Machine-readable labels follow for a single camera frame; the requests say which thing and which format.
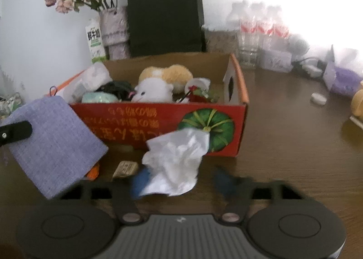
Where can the small orange object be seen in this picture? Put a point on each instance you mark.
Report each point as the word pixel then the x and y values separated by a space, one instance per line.
pixel 93 173

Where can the orange cardboard box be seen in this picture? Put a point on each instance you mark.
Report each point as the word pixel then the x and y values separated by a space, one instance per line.
pixel 127 126

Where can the clear jar of seeds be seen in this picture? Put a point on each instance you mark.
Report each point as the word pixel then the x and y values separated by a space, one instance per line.
pixel 221 41

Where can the wooden desktop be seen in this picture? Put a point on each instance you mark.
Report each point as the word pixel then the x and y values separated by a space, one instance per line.
pixel 283 140

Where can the white paper strip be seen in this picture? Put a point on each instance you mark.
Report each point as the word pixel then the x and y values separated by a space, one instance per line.
pixel 357 122

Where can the white printed card box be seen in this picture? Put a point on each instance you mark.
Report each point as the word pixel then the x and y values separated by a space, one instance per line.
pixel 275 60

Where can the white power adapter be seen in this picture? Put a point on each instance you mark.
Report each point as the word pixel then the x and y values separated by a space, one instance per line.
pixel 312 71

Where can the clear drinking glass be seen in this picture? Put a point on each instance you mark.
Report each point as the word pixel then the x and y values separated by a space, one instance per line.
pixel 248 56

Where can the grey purple vase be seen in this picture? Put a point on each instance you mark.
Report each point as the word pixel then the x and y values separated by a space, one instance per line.
pixel 113 32

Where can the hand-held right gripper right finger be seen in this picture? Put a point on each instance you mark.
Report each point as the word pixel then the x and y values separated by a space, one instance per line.
pixel 222 181

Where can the red artificial rose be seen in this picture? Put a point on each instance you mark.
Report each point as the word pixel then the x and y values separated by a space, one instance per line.
pixel 198 96

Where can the white green milk carton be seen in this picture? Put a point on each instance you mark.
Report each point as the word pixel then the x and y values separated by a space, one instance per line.
pixel 95 41

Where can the yellow mug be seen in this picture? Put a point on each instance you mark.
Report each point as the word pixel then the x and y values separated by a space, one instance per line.
pixel 358 103

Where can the pale green plastic ball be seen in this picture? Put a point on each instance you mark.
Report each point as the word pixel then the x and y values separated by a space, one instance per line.
pixel 99 97

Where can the purple tissue pack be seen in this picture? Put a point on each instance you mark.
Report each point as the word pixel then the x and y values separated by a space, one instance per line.
pixel 343 80

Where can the clear plastic water bottle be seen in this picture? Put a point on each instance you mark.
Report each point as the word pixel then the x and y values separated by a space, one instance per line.
pixel 235 16
pixel 265 29
pixel 249 28
pixel 279 31

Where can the white tissue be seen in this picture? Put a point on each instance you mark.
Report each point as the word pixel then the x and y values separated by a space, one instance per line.
pixel 175 159

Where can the purple cloth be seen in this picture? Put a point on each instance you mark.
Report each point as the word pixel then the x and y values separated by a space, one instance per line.
pixel 56 140

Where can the small brown packet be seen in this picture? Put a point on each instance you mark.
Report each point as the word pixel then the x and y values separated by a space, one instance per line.
pixel 124 169

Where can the black paper bag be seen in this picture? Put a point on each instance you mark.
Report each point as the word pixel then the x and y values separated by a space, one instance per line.
pixel 164 12

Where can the white round desk fan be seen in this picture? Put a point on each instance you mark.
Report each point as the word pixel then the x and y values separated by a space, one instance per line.
pixel 297 45

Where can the small white round cap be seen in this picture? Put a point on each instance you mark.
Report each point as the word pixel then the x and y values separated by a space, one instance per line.
pixel 318 99

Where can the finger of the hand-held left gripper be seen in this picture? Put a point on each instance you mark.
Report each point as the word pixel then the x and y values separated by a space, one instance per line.
pixel 17 131

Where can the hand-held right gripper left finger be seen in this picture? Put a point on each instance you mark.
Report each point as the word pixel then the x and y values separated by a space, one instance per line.
pixel 140 183

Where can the plush sheep toy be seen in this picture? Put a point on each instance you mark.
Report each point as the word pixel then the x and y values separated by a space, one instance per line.
pixel 153 89

